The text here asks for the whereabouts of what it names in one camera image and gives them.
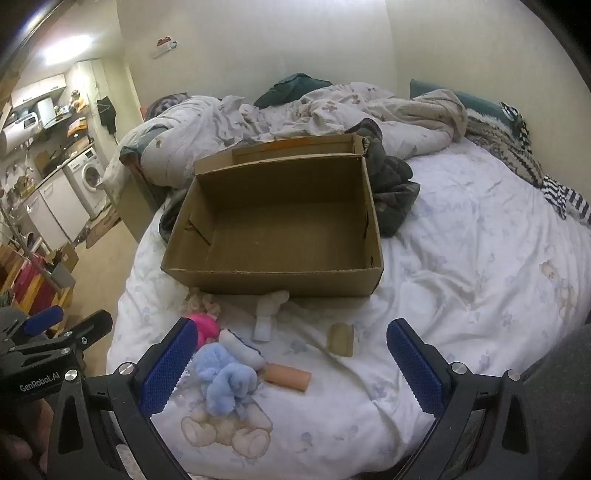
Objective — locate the patterned knitted blanket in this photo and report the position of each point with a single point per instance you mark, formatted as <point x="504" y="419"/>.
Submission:
<point x="503" y="143"/>

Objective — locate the person's left hand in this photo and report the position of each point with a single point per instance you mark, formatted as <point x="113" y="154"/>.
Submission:
<point x="18" y="450"/>

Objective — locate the dark hanging garment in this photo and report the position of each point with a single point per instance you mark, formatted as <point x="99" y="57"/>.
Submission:
<point x="106" y="113"/>

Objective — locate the pink round toy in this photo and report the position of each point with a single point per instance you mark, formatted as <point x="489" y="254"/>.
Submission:
<point x="205" y="327"/>

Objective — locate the white and blue fuzzy sock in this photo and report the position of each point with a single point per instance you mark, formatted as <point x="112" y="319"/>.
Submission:
<point x="240" y="348"/>

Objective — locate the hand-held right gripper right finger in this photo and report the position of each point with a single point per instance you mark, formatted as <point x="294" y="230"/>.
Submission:
<point x="415" y="364"/>

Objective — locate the black white checkered cloth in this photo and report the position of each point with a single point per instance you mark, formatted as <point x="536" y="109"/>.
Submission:
<point x="515" y="117"/>

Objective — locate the white bear print bed sheet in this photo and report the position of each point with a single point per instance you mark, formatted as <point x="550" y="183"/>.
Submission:
<point x="461" y="277"/>

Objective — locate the beige waffle blanket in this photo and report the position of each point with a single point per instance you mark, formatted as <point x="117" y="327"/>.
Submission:
<point x="434" y="110"/>

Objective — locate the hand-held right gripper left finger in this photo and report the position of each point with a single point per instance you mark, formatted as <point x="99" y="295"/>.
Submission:
<point x="168" y="364"/>

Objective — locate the wooden bed frame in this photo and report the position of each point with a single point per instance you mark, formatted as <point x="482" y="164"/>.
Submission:
<point x="134" y="207"/>

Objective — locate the black white striped cloth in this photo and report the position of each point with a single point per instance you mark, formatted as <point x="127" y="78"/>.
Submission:
<point x="563" y="196"/>

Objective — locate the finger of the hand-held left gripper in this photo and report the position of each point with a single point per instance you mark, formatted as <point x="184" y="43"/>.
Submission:
<point x="87" y="330"/>
<point x="44" y="321"/>

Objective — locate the brown cardboard box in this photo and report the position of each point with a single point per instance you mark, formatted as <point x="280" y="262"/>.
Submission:
<point x="277" y="240"/>

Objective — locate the light blue fluffy plush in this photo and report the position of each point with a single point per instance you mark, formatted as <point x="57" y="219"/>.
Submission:
<point x="221" y="374"/>

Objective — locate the white floral duvet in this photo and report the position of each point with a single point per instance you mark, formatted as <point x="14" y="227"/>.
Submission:
<point x="323" y="110"/>

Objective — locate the grey bin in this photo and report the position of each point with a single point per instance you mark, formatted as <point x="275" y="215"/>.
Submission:
<point x="62" y="277"/>

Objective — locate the teal pillow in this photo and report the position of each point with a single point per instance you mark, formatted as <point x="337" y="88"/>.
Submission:
<point x="480" y="104"/>

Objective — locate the dark green garment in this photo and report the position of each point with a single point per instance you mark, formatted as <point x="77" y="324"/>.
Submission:
<point x="295" y="85"/>

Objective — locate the white wall cabinet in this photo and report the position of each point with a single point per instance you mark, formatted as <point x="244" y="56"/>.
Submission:
<point x="39" y="87"/>

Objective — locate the dark green quilted jacket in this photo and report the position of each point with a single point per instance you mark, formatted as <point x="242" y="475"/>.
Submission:
<point x="392" y="194"/>

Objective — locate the grey patterned cloth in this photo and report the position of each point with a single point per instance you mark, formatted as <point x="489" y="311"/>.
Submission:
<point x="166" y="104"/>

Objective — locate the red rack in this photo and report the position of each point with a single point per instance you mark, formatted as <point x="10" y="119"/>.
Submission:
<point x="25" y="281"/>

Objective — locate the white kitchen cabinet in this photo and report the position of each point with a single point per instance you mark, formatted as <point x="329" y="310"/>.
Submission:
<point x="51" y="212"/>

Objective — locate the dark grey cloth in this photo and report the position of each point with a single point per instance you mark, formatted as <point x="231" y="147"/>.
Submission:
<point x="563" y="392"/>

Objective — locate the white washing machine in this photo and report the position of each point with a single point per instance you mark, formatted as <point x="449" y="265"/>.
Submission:
<point x="87" y="177"/>

